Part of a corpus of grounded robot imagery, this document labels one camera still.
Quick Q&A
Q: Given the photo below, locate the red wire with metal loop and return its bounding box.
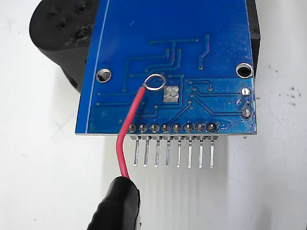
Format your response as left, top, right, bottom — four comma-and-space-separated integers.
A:
116, 73, 166, 180

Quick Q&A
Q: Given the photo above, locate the blue circuit board with pins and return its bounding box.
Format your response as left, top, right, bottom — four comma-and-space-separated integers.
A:
75, 0, 259, 169

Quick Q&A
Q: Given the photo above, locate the black plastic board bracket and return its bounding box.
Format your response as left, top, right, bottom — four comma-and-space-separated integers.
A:
28, 0, 261, 94

